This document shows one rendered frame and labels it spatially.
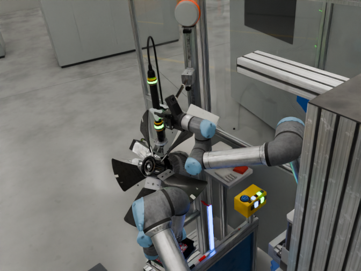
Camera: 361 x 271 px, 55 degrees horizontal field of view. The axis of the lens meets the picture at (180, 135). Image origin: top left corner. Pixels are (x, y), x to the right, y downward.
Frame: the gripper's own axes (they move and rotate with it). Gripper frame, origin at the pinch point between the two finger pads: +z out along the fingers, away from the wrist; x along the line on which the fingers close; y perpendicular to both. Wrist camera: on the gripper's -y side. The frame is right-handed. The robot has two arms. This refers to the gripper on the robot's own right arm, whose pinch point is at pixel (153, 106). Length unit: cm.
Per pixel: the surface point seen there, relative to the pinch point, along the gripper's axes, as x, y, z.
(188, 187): -2.5, 41.9, -19.7
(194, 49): 64, -5, 24
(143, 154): 13, 50, 31
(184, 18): 62, -25, 28
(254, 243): 25, 96, -44
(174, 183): -3.7, 42.2, -11.0
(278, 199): 64, 92, -40
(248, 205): 15, 54, -45
